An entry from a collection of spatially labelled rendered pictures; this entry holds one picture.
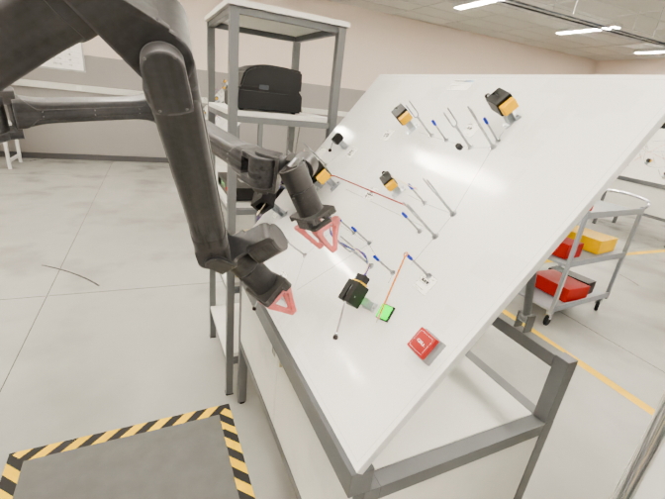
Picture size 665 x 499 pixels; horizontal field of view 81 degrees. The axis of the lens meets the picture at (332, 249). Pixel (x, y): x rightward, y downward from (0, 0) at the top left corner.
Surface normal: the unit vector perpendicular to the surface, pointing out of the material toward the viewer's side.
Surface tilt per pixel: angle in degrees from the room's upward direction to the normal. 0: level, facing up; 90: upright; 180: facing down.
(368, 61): 90
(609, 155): 52
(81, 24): 126
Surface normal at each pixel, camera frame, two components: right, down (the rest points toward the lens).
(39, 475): 0.11, -0.92
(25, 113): 0.72, 0.47
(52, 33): 0.11, 0.90
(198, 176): 0.31, 0.82
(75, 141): 0.39, 0.38
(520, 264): -0.64, -0.52
